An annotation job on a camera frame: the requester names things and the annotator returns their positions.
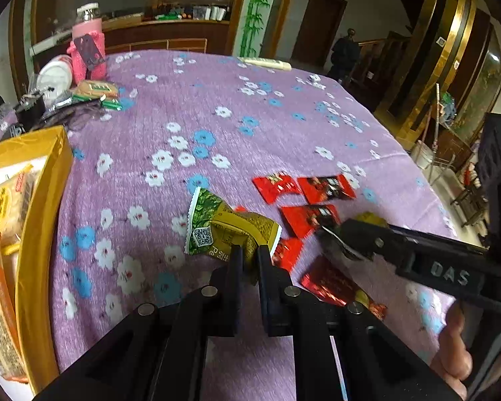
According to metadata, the person's right hand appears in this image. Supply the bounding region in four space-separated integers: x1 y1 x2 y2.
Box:
432 303 473 401

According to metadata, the small red snack packet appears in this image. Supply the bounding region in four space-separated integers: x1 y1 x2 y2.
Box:
271 237 305 270

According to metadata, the tan biscuit packet green label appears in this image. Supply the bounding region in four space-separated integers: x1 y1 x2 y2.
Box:
76 80 121 98

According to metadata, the white round container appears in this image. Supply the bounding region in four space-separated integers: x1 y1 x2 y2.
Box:
37 55 74 108

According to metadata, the white remote control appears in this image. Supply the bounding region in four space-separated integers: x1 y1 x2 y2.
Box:
237 56 292 72

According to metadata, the pink knit-covered glass jar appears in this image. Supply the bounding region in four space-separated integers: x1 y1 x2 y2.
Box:
67 3 108 84

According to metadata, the red cartoon snack packet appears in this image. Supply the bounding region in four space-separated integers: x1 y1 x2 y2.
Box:
253 172 304 205

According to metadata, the small black device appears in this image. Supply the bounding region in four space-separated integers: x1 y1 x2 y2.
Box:
19 88 47 112

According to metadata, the red black snack packet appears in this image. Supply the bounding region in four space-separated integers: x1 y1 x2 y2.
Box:
280 204 342 239
297 174 356 201

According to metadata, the dark hang tag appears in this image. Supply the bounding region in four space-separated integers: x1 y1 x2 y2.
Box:
76 35 102 68

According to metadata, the brown wooden door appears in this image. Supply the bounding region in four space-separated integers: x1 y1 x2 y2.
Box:
291 0 347 68

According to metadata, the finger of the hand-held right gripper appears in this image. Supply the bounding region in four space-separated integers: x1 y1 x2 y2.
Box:
317 226 398 265
341 218 402 246

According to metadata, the orange brown cracker packet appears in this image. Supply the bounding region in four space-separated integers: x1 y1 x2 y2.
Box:
0 232 30 385

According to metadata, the wooden counter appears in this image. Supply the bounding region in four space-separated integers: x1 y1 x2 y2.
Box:
104 19 230 57

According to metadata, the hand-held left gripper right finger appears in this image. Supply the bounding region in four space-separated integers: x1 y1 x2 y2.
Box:
257 244 460 401

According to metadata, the wooden stair railing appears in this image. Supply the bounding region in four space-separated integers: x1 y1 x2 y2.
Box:
351 35 410 106

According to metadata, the green gold snack packet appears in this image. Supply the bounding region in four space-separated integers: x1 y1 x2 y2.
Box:
185 186 283 285

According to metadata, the dark red gold-print packet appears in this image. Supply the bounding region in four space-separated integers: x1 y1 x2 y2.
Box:
300 255 388 320

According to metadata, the yellow snack box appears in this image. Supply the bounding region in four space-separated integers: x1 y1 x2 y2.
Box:
0 125 73 395

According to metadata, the clear plastic bag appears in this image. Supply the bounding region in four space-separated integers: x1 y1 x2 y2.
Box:
0 88 106 143

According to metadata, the green bamboo wall decal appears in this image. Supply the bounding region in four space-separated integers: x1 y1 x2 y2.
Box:
238 0 272 57

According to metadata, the pale cracker packet red label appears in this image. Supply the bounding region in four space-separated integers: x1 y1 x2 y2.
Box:
0 173 41 240

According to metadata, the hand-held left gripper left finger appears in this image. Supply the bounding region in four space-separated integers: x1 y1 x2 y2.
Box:
33 246 245 401

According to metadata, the wooden chair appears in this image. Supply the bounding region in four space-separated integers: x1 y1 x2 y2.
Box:
451 167 490 227

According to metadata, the olive gold snack packet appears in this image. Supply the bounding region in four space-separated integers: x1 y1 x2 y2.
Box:
353 212 388 230

